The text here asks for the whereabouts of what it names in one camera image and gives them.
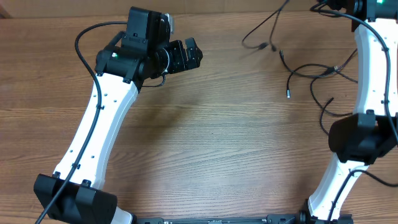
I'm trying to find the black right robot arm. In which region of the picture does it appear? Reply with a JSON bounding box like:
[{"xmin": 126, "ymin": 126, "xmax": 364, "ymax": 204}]
[{"xmin": 296, "ymin": 0, "xmax": 397, "ymax": 223}]

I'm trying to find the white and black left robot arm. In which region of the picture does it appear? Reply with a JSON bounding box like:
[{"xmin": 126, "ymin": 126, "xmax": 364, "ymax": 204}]
[{"xmin": 34, "ymin": 38, "xmax": 203, "ymax": 223}]

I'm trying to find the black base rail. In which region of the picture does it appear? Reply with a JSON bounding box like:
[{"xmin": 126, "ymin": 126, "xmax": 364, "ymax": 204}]
[{"xmin": 134, "ymin": 212, "xmax": 354, "ymax": 224}]

